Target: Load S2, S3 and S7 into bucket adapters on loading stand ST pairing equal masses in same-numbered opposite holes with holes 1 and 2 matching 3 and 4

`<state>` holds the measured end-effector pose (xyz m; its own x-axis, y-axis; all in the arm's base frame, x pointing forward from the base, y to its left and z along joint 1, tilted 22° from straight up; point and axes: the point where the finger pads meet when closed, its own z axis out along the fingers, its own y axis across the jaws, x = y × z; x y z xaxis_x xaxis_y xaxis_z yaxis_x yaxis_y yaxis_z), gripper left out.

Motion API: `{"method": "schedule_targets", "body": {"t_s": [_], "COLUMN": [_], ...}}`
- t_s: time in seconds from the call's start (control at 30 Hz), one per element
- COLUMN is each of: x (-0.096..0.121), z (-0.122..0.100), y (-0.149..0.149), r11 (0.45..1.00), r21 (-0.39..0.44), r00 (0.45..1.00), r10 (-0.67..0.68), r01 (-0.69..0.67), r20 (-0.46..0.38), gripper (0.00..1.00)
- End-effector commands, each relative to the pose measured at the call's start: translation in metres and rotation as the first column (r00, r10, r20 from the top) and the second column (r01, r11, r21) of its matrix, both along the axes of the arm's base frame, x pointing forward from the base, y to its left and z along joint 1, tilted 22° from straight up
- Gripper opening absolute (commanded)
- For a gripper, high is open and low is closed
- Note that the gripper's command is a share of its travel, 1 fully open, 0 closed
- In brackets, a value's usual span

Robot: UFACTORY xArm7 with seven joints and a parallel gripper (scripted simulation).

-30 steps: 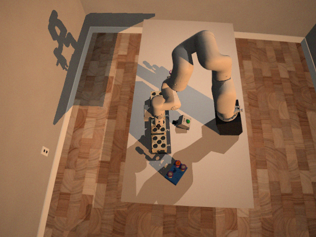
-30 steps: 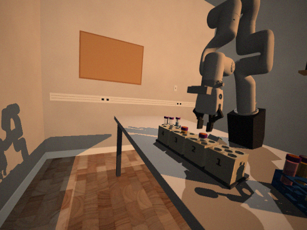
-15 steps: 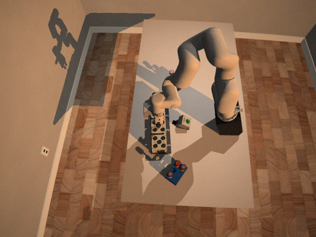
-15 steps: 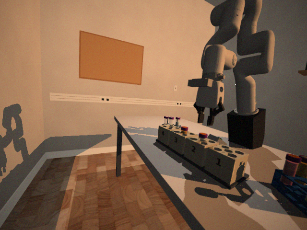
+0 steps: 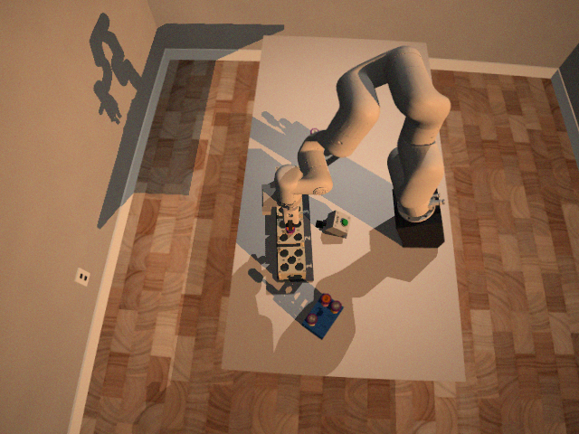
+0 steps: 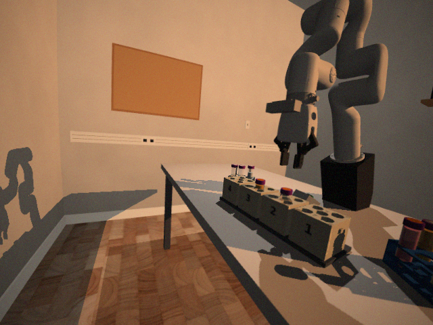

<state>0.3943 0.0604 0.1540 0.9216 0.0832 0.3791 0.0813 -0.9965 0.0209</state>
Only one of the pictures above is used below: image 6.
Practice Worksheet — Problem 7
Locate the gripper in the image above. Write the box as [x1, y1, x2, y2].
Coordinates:
[274, 104, 319, 169]

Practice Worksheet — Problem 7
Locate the tan bucket adapter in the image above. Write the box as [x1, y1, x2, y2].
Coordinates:
[238, 183, 279, 219]
[222, 176, 255, 206]
[259, 192, 309, 236]
[288, 204, 351, 261]

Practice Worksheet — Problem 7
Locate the blue tube rack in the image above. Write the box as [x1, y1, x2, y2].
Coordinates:
[382, 239, 433, 305]

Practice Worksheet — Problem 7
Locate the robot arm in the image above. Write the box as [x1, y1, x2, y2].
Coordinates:
[265, 0, 388, 163]

